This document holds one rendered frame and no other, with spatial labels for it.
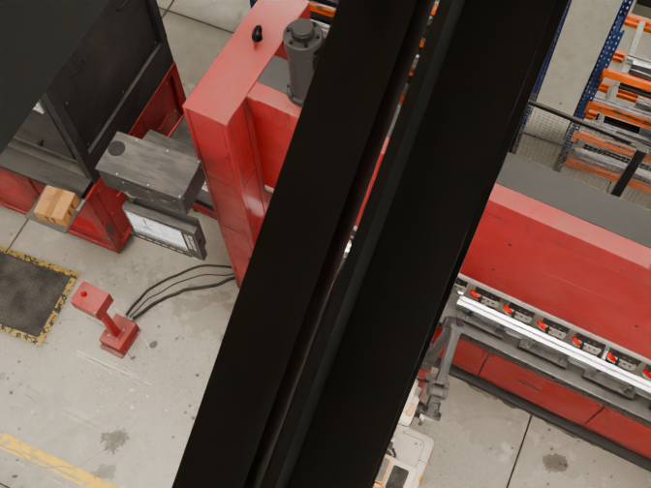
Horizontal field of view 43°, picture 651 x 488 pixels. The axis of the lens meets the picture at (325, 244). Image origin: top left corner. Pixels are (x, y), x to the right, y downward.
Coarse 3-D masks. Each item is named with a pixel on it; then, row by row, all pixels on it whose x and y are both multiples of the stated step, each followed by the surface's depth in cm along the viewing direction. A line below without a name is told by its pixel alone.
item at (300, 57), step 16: (288, 32) 362; (304, 32) 355; (320, 32) 361; (288, 48) 361; (304, 48) 358; (320, 48) 362; (304, 64) 368; (304, 80) 379; (288, 96) 396; (304, 96) 390
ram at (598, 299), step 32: (256, 128) 426; (480, 224) 396; (480, 256) 424; (512, 256) 408; (544, 256) 392; (576, 256) 378; (512, 288) 437; (544, 288) 420; (576, 288) 403; (608, 288) 388; (640, 288) 375; (576, 320) 433; (608, 320) 416; (640, 320) 400; (640, 352) 428
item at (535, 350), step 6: (522, 342) 487; (528, 342) 487; (522, 348) 486; (528, 348) 486; (534, 348) 486; (540, 348) 485; (534, 354) 486; (540, 354) 484; (546, 354) 484; (552, 354) 484; (546, 360) 484; (552, 360) 482; (564, 360) 482; (564, 366) 480
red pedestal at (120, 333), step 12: (84, 288) 520; (96, 288) 520; (72, 300) 516; (84, 300) 516; (96, 300) 516; (108, 300) 522; (84, 312) 523; (96, 312) 513; (108, 324) 555; (120, 324) 581; (132, 324) 581; (108, 336) 577; (120, 336) 577; (132, 336) 584; (108, 348) 585; (120, 348) 574
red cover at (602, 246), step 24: (264, 96) 398; (288, 120) 399; (384, 144) 385; (504, 192) 373; (504, 216) 377; (528, 216) 367; (552, 216) 367; (552, 240) 374; (576, 240) 364; (600, 240) 361; (624, 240) 361; (624, 264) 362; (648, 264) 356
